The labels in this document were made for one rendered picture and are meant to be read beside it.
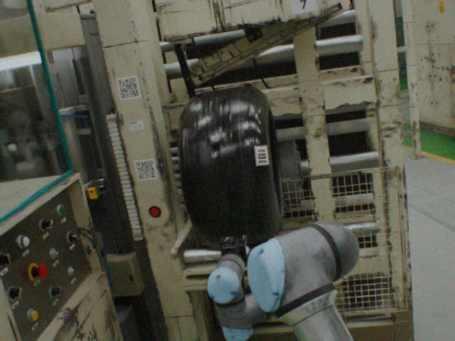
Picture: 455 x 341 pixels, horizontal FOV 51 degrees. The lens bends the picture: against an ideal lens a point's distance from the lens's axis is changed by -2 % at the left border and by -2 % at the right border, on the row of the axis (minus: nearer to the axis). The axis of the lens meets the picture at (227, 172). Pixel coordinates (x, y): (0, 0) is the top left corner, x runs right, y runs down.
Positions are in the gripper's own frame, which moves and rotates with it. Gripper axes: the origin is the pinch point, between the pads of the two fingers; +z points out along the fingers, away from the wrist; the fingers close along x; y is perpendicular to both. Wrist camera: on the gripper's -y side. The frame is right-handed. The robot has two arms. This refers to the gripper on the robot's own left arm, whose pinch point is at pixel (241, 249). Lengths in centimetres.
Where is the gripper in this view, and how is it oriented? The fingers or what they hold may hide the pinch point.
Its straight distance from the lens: 152.1
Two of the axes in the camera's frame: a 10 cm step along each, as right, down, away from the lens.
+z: 1.5, -1.7, 9.7
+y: -1.4, -9.8, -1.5
